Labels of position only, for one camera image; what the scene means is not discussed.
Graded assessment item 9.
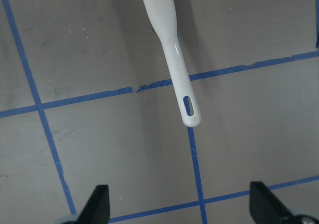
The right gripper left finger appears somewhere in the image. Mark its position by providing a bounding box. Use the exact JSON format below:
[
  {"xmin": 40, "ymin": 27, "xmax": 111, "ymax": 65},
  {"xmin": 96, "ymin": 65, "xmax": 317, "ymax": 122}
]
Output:
[{"xmin": 75, "ymin": 185, "xmax": 110, "ymax": 224}]

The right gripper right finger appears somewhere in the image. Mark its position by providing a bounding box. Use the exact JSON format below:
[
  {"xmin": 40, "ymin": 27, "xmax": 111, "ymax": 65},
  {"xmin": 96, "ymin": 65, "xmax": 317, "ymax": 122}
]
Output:
[{"xmin": 249, "ymin": 181, "xmax": 299, "ymax": 224}]

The white hand brush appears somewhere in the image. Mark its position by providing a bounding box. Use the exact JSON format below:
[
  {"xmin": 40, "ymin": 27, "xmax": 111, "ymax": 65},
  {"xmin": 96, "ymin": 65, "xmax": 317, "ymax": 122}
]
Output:
[{"xmin": 143, "ymin": 0, "xmax": 201, "ymax": 127}]

